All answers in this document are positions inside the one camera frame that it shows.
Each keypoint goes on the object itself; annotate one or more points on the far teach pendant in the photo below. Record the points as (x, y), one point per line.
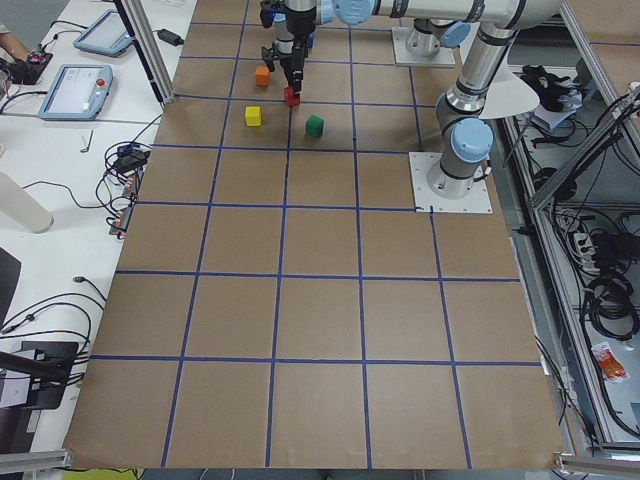
(106, 36)

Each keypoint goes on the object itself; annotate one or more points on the aluminium frame post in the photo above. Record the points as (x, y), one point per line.
(137, 25)

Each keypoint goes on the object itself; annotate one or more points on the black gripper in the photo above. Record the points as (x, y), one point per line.
(294, 59)

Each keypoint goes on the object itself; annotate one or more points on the yellow wooden block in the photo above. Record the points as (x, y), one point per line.
(253, 116)

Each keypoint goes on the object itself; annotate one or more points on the near teach pendant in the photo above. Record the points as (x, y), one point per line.
(77, 93)

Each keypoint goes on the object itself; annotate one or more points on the black power adapter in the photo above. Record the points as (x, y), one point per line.
(170, 37)

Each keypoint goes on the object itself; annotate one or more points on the red snack packet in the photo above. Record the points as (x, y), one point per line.
(611, 368)

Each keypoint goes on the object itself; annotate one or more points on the black gloves pile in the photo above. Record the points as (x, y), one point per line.
(556, 94)

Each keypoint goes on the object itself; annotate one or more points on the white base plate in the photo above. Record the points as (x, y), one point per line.
(434, 193)
(443, 59)

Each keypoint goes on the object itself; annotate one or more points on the teach pendant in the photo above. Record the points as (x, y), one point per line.
(106, 36)
(77, 93)

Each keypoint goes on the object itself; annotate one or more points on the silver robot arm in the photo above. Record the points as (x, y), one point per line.
(428, 36)
(498, 25)

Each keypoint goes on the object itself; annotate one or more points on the red wooden block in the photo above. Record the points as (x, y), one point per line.
(291, 98)

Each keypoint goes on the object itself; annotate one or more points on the green wooden block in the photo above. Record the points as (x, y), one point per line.
(314, 126)

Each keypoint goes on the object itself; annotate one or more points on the white cylinder bottle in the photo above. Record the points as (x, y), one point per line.
(22, 208)

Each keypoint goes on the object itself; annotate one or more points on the orange wooden block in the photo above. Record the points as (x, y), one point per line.
(262, 76)

